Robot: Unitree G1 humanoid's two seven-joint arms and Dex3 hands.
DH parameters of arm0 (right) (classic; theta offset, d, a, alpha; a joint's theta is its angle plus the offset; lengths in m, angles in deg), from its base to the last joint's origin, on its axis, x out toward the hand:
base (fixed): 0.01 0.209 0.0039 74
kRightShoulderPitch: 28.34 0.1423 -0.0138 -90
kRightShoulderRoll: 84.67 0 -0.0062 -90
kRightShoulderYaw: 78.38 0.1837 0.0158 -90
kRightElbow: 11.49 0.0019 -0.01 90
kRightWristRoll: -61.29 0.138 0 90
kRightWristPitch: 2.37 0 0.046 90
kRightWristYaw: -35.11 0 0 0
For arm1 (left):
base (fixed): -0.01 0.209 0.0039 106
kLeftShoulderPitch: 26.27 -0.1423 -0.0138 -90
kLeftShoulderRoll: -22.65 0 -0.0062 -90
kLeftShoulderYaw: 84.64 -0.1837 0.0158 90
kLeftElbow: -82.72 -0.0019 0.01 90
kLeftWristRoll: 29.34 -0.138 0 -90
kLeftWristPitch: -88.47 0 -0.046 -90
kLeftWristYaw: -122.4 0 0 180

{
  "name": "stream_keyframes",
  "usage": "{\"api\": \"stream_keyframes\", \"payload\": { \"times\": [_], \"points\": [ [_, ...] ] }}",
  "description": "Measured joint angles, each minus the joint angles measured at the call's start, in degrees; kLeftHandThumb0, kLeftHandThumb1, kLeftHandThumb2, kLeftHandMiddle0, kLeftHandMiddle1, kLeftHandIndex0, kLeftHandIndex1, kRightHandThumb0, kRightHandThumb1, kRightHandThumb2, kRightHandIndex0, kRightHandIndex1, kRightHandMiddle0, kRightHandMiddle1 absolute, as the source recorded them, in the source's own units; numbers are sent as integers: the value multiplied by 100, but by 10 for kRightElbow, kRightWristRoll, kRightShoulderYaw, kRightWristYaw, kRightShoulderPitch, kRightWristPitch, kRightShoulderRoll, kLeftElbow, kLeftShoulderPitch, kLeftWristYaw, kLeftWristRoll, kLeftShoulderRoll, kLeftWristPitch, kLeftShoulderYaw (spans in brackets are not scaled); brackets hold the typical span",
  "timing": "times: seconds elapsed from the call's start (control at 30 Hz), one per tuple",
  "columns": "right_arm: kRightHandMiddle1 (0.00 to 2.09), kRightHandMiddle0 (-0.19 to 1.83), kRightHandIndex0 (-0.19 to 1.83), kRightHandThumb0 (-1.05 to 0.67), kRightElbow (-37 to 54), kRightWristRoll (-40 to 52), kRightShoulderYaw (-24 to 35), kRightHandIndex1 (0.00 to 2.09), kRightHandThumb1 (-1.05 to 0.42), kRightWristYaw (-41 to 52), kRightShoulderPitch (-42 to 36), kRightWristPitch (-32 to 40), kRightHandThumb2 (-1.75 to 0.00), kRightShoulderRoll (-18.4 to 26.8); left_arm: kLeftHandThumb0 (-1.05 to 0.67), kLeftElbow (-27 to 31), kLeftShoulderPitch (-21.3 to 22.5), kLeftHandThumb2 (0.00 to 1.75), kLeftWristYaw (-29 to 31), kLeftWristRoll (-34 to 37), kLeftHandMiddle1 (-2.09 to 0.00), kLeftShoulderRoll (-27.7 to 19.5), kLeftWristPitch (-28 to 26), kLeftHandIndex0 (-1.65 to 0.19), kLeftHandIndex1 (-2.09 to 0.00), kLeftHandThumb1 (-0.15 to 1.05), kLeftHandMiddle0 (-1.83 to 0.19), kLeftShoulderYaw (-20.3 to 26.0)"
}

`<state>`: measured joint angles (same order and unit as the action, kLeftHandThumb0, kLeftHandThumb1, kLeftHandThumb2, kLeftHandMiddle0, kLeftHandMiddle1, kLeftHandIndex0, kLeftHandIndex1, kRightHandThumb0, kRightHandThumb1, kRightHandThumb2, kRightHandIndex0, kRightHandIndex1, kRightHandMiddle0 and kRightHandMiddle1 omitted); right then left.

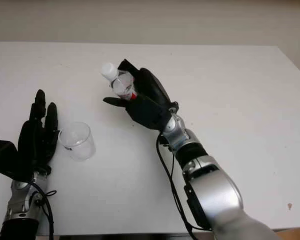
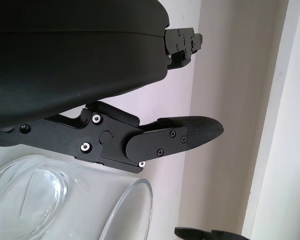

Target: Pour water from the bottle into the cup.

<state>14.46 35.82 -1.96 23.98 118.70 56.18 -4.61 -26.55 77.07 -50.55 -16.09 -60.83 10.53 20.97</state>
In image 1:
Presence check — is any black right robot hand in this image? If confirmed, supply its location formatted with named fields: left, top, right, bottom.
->
left=102, top=58, right=179, bottom=112

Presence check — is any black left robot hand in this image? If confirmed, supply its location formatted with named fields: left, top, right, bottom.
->
left=16, top=89, right=61, bottom=177

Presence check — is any clear plastic water bottle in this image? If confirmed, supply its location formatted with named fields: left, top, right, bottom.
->
left=100, top=62, right=138, bottom=101

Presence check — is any clear glass cup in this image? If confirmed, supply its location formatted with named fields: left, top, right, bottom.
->
left=58, top=121, right=96, bottom=162

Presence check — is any dark glossy bar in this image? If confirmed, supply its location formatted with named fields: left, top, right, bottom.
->
left=58, top=234, right=216, bottom=240

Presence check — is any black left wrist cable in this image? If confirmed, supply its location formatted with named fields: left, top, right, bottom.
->
left=29, top=181, right=57, bottom=240

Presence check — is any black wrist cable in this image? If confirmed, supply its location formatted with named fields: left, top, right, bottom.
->
left=29, top=181, right=57, bottom=240
left=156, top=134, right=203, bottom=240

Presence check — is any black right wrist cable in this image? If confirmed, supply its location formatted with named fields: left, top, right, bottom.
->
left=156, top=134, right=203, bottom=240

